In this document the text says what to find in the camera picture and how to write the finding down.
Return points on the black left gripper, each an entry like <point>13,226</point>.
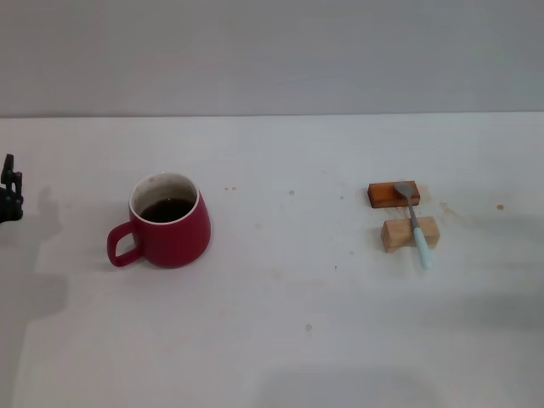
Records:
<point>10,210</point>

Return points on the red ceramic coffee cup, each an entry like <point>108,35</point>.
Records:
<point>178,242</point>

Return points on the light wooden spoon rest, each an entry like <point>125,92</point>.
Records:
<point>397,238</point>

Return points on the dark orange wooden block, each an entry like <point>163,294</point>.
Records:
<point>384,194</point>

